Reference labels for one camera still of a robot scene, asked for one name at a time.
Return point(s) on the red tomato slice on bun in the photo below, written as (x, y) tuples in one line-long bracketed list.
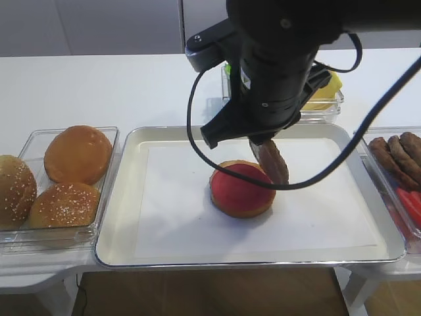
[(237, 187)]

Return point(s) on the green lettuce leaf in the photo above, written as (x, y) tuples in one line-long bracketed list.
[(227, 69)]

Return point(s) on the bottom bun on tray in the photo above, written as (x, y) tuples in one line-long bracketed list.
[(241, 210)]

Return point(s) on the clear patty tomato container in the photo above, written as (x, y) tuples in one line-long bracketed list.
[(386, 185)]

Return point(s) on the clear bun container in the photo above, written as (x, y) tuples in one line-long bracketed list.
[(56, 238)]

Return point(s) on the yellow cheese slices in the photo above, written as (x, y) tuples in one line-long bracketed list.
[(324, 97)]

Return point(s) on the red tomato slices stack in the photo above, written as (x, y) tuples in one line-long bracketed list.
[(410, 209)]

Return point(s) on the brown meat patty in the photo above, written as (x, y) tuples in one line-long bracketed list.
[(412, 145), (274, 164), (380, 150), (403, 159)]

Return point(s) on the sesame bun top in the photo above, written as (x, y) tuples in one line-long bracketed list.
[(66, 204)]

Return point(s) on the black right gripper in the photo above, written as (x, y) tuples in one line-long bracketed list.
[(268, 91)]

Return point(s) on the white paper tray liner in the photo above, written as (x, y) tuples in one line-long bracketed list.
[(177, 218)]

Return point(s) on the plain bun bottom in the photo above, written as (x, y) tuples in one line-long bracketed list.
[(79, 154)]

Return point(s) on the clear lettuce cheese container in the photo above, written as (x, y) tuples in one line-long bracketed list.
[(328, 115)]

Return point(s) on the white metal serving tray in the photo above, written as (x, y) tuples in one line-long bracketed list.
[(117, 239)]

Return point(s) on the sesame bun standing upright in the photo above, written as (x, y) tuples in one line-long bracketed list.
[(18, 192)]

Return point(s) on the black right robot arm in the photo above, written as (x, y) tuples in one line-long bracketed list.
[(271, 46)]

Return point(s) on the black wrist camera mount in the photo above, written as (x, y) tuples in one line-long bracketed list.
[(212, 46)]

